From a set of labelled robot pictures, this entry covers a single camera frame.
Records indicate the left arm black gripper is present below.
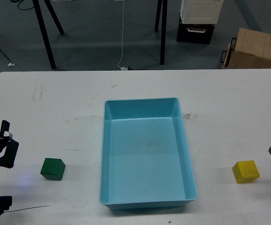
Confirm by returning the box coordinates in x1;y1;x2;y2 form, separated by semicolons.
0;120;19;168

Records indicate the yellow wooden block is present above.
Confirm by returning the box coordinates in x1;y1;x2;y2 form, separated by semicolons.
232;160;260;183

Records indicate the green wooden block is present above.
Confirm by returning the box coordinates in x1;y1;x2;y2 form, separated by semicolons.
40;158;66;180

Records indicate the light wooden box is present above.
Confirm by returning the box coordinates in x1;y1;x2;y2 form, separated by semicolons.
220;28;271;69

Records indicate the dark brown drawer box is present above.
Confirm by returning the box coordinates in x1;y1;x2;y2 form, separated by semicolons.
176;18;215;45

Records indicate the light blue plastic bin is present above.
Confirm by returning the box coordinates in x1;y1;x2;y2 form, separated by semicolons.
100;97;197;210

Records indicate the white plastic container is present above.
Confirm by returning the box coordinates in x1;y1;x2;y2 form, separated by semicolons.
180;0;224;24

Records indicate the black table leg far left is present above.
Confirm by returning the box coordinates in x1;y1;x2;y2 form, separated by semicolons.
32;0;56;69

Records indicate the black table leg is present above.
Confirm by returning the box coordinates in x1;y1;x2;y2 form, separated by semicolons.
32;0;56;69
160;0;168;65

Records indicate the black table leg angled left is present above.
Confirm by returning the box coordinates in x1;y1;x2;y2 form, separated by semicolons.
44;0;65;35

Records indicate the black table leg angled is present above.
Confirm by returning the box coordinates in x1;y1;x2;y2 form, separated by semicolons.
154;0;162;32
44;0;65;35

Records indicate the black table leg right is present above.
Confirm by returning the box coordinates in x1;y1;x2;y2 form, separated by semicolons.
160;0;168;65

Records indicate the black table leg angled right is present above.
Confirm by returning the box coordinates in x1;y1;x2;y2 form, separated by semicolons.
154;0;162;32

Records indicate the thin black wire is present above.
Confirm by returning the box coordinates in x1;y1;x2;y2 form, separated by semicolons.
4;205;50;213

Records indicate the white hanging cable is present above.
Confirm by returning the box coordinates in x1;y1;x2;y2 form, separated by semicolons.
117;0;128;71

